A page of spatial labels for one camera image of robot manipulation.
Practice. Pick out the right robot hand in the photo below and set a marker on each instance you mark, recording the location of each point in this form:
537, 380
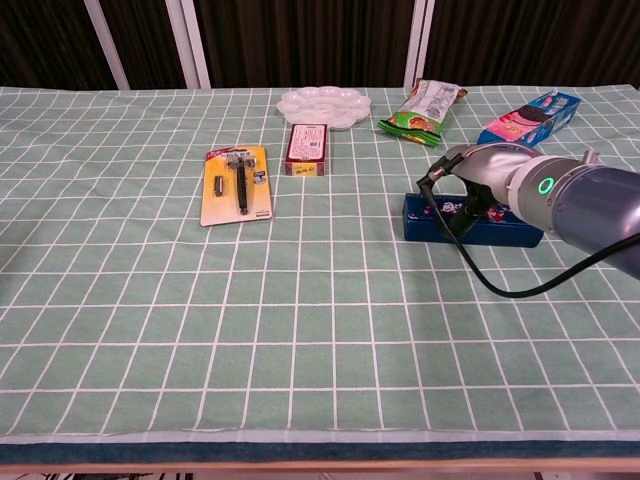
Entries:
490, 167

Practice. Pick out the razor on yellow card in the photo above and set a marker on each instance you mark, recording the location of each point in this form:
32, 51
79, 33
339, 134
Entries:
212, 210

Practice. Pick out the green snack bag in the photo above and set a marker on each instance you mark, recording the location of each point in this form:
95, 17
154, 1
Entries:
425, 112

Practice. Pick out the white partition post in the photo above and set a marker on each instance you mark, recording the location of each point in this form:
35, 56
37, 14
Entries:
107, 45
419, 40
189, 45

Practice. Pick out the white flower-shaped palette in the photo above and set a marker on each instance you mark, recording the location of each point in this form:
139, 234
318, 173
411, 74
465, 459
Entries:
325, 102

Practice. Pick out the green checked tablecloth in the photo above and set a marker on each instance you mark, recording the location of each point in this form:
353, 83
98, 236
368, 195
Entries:
150, 300

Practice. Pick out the blue felt table underlay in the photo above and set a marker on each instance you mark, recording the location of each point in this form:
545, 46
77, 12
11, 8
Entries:
320, 452

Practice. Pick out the red rectangular box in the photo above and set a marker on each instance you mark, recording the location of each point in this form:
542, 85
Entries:
306, 145

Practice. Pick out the dark blue glasses case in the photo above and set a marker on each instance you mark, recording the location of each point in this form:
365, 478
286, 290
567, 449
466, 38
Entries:
425, 232

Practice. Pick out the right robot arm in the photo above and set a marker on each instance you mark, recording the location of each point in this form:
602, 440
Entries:
590, 200

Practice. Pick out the blue cookie box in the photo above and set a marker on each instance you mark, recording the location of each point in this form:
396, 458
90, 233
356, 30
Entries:
545, 112

